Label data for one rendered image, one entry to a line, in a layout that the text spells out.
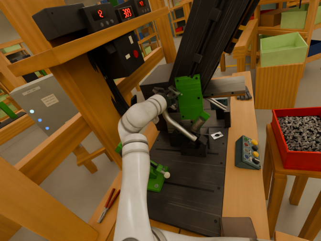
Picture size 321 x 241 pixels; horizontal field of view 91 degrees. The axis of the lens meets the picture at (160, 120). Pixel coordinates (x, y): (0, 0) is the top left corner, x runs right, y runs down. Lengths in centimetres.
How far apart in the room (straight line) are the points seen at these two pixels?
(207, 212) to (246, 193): 16
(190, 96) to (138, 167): 47
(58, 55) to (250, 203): 76
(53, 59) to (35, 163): 36
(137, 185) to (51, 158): 43
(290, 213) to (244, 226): 112
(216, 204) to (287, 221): 106
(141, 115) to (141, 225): 25
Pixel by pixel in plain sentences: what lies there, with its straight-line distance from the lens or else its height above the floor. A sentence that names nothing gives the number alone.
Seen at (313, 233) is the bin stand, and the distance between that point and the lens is 147.
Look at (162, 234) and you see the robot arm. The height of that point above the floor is 118.
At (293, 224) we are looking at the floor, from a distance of 172.
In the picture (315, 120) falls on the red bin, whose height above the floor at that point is 88.
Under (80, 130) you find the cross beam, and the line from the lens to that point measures 77.
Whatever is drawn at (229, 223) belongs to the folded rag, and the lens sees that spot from 65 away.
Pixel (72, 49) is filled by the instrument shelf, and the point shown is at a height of 152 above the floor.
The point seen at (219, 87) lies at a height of 113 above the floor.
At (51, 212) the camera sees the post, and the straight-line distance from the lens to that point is 67.
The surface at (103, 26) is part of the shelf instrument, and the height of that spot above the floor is 155.
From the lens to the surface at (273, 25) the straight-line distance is 375.
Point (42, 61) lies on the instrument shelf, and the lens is 55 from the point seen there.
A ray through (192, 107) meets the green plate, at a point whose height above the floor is 113.
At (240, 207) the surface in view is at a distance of 70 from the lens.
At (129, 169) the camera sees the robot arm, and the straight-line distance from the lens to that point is 38.
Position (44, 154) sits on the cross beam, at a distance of 70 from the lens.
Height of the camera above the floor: 154
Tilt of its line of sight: 33 degrees down
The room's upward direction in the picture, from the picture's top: 20 degrees counter-clockwise
